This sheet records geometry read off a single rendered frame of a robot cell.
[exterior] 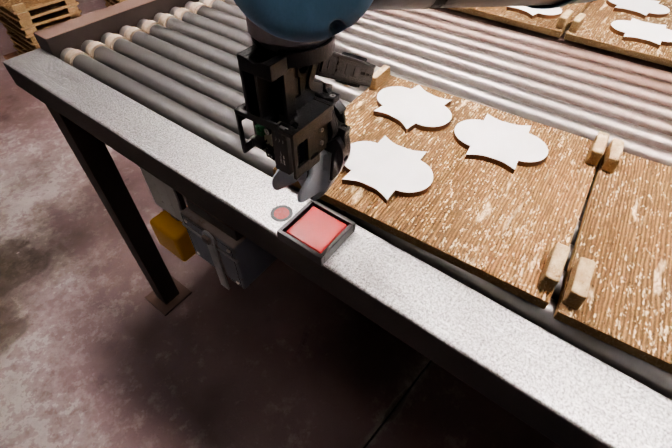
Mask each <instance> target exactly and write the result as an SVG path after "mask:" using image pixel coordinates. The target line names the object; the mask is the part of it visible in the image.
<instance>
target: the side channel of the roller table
mask: <svg viewBox="0 0 672 448"><path fill-rule="evenodd" d="M188 1H193V2H199V0H126V1H123V2H120V3H117V4H114V5H112V6H109V7H106V8H103V9H100V10H97V11H94V12H91V13H88V14H85V15H82V16H79V17H77V18H74V19H71V20H68V21H65V22H62V23H59V24H56V25H53V26H50V27H47V28H45V29H42V30H39V31H36V32H34V36H35V38H36V40H37V41H38V43H39V45H40V47H41V49H43V50H44V51H46V52H48V53H50V54H52V55H53V56H55V57H57V58H59V59H60V54H61V52H62V50H64V49H65V48H74V49H78V50H81V45H82V43H83V42H84V41H86V40H93V41H98V42H101V37H102V35H103V34H105V33H107V32H110V33H113V34H118V35H119V31H120V29H121V28H122V27H123V26H126V25H127V26H131V27H137V23H138V22H139V21H140V20H141V19H147V20H153V19H154V16H155V15H156V14H157V13H164V14H169V12H170V10H171V9H172V8H173V7H179V8H181V7H182V8H184V7H185V4H186V3H187V2H188Z"/></svg>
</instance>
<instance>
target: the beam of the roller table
mask: <svg viewBox="0 0 672 448"><path fill-rule="evenodd" d="M3 64H4V66H5V67H6V69H7V71H8V72H9V74H10V75H11V77H12V79H13V80H14V82H15V84H16V85H18V86H19V87H21V88H22V89H24V90H25V91H27V92H28V93H30V94H31V95H33V96H34V97H36V98H37V99H39V100H40V101H42V102H43V103H45V104H46V105H48V106H49V107H51V108H52V109H54V110H55V111H57V112H58V113H60V114H61V115H63V116H64V117H66V118H67V119H69V120H70V121H72V122H73V123H75V124H76V125H78V126H79V127H81V128H82V129H84V130H85V131H87V132H88V133H90V134H91V135H93V136H94V137H96V138H97V139H99V140H100V141H102V142H103V143H105V144H106V145H108V146H109V147H111V148H112V149H114V150H115V151H117V152H118V153H120V154H121V155H123V156H124V157H126V158H127V159H129V160H130V161H132V162H133V163H135V164H136V165H138V166H139V167H141V168H142V169H144V170H145V171H147V172H148V173H150V174H151V175H153V176H154V177H156V178H157V179H159V180H160V181H162V182H163V183H165V184H167V185H168V186H170V187H171V188H173V189H174V190H176V191H177V192H179V193H180V194H182V195H183V196H185V197H186V198H188V199H189V200H191V201H192V202H194V203H195V204H197V205H198V206H200V207H201V208H203V209H204V210H206V211H207V212H209V213H210V214H212V215H213V216H215V217H216V218H218V219H219V220H221V221H222V222H224V223H225V224H227V225H228V226H230V227H231V228H233V229H234V230H236V231H237V232H239V233H240V234H242V235H243V236H245V237H246V238H248V239H249V240H251V241H252V242H254V243H255V244H257V245H258V246H260V247H261V248H263V249H264V250H266V251H267V252H269V253H270V254H272V255H273V256H275V257H276V258H278V259H279V260H281V261H282V262H284V263H285V264H287V265H288V266H290V267H291V268H293V269H294V270H296V271H297V272H299V273H300V274H302V275H303V276H305V277H306V278H308V279H309V280H311V281H312V282H314V283H316V284H317V285H319V286H320V287H322V288H323V289H325V290H326V291H328V292H329V293H331V294H332V295H334V296H335V297H337V298H338V299H340V300H341V301H343V302H344V303H346V304H347V305H349V306H350V307H352V308H353V309H355V310H356V311H358V312H359V313H361V314H362V315H364V316H365V317H367V318H368V319H370V320H371V321H373V322H374V323H376V324H377V325H379V326H380V327H382V328H383V329H385V330H386V331H388V332H389V333H391V334H392V335H394V336H395V337H397V338H398V339H400V340H401V341H403V342H404V343H406V344H407V345H409V346H410V347H412V348H413V349H415V350H416V351H418V352H419V353H421V354H422V355H424V356H425V357H427V358H428V359H430V360H431V361H433V362H434V363H436V364H437V365H439V366H440V367H442V368H443V369H445V370H446V371H448V372H449V373H451V374H452V375H454V376H455V377H457V378H458V379H460V380H461V381H463V382H465V383H466V384H468V385H469V386H471V387H472V388H474V389H475V390H477V391H478V392H480V393H481V394H483V395H484V396H486V397H487V398H489V399H490V400H492V401H493V402H495V403H496V404H498V405H499V406H501V407H502V408H504V409H505V410H507V411H508V412H510V413H511V414H513V415H514V416H516V417H517V418H519V419H520V420H522V421H523V422H525V423H526V424H528V425H529V426H531V427H532V428H534V429H535V430H537V431H538V432H540V433H541V434H543V435H544V436H546V437H547V438H549V439H550V440H552V441H553V442H555V443H556V444H558V445H559V446H561V447H562V448H672V400H671V399H669V398H667V397H665V396H663V395H662V394H660V393H658V392H656V391H654V390H653V389H651V388H649V387H647V386H645V385H644V384H642V383H640V382H638V381H637V380H635V379H633V378H631V377H629V376H628V375H626V374H624V373H622V372H620V371H619V370H617V369H615V368H613V367H611V366H610V365H608V364H606V363H604V362H602V361H601V360H599V359H597V358H595V357H593V356H592V355H590V354H588V353H586V352H584V351H583V350H581V349H579V348H577V347H576V346H574V345H572V344H570V343H568V342H567V341H565V340H563V339H561V338H559V337H558V336H556V335H554V334H552V333H550V332H549V331H547V330H545V329H543V328H541V327H540V326H538V325H536V324H534V323H532V322H531V321H529V320H527V319H525V318H523V317H522V316H520V315H518V314H516V313H514V312H513V311H511V310H509V309H507V308H506V307H504V306H502V305H500V304H498V303H497V302H495V301H493V300H491V299H489V298H488V297H486V296H484V295H482V294H480V293H479V292H477V291H475V290H473V289H471V288H470V287H468V286H466V285H464V284H462V283H461V282H459V281H457V280H455V279H453V278H452V277H450V276H448V275H446V274H445V273H443V272H441V271H439V270H437V269H436V268H434V267H432V266H430V265H428V264H427V263H425V262H423V261H421V260H419V259H418V258H416V257H414V256H412V255H410V254H409V253H407V252H405V251H403V250H401V249H400V248H398V247H396V246H394V245H392V244H391V243H389V242H387V241H385V240H384V239H382V238H380V237H378V236H376V235H375V234H373V233H371V232H369V231H367V230H366V229H364V228H362V227H360V226H358V225H357V224H356V226H355V231H354V232H353V233H352V234H351V235H350V236H349V237H348V239H347V240H346V241H345V242H344V243H343V244H342V245H341V246H340V247H339V248H338V249H337V250H336V251H335V252H334V253H333V255H332V256H331V257H330V258H329V259H328V260H327V261H326V262H325V263H324V264H323V265H322V266H320V265H318V264H317V263H315V262H314V261H312V260H311V259H309V258H307V257H306V256H304V255H303V254H301V253H300V252H298V251H297V250H295V249H293V248H292V247H290V246H289V245H287V244H286V243H284V242H282V241H281V240H279V239H278V236H277V230H278V229H280V227H282V226H283V225H284V224H285V223H286V222H287V221H288V220H287V221H284V222H278V221H275V220H273V219H272V218H271V215H270V214H271V211H272V209H273V208H275V207H276V206H279V205H286V206H289V207H290V208H291V209H292V211H293V215H292V217H293V216H294V215H295V214H296V213H297V212H298V211H299V210H300V209H302V208H303V207H304V206H305V205H306V204H307V203H308V202H309V201H310V200H311V199H308V200H307V201H305V202H303V203H299V202H298V200H297V196H298V192H297V191H296V190H294V189H292V188H290V187H288V186H286V187H284V188H282V189H280V190H275V189H274V188H273V187H272V177H270V176H269V175H267V174H265V173H263V172H261V171H260V170H258V169H256V168H254V167H253V166H251V165H249V164H247V163H245V162H244V161H242V160H240V159H238V158H236V157H235V156H233V155H231V154H229V153H227V152H226V151H224V150H222V149H220V148H218V147H217V146H215V145H213V144H211V143H209V142H208V141H206V140H204V139H202V138H200V137H199V136H197V135H195V134H193V133H192V132H190V131H188V130H186V129H184V128H183V127H181V126H179V125H177V124H175V123H174V122H172V121H170V120H168V119H166V118H165V117H163V116H161V115H159V114H157V113H156V112H154V111H152V110H150V109H148V108H147V107H145V106H143V105H141V104H139V103H138V102H136V101H134V100H132V99H131V98H129V97H127V96H125V95H123V94H122V93H120V92H118V91H116V90H114V89H113V88H111V87H109V86H107V85H105V84H104V83H102V82H100V81H98V80H96V79H95V78H93V77H91V76H89V75H87V74H86V73H84V72H82V71H80V70H78V69H77V68H75V67H73V66H71V65H69V64H68V63H66V62H64V61H62V60H61V59H59V58H57V57H55V56H53V55H52V54H50V53H48V52H46V51H44V50H43V49H41V48H38V49H35V50H32V51H30V52H27V53H24V54H21V55H19V56H16V57H13V58H11V59H8V60H5V61H3ZM292 217H291V218H292Z"/></svg>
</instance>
